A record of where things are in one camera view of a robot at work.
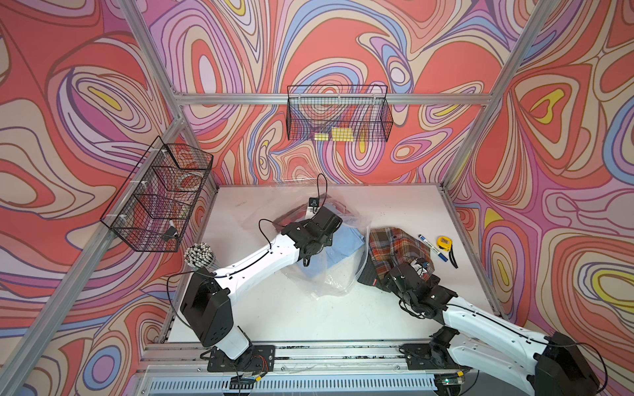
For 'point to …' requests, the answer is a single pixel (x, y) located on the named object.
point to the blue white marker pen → (432, 247)
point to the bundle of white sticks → (201, 255)
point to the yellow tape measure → (446, 243)
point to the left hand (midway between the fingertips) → (316, 231)
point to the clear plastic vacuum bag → (335, 269)
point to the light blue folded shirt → (345, 242)
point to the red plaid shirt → (390, 247)
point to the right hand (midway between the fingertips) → (392, 286)
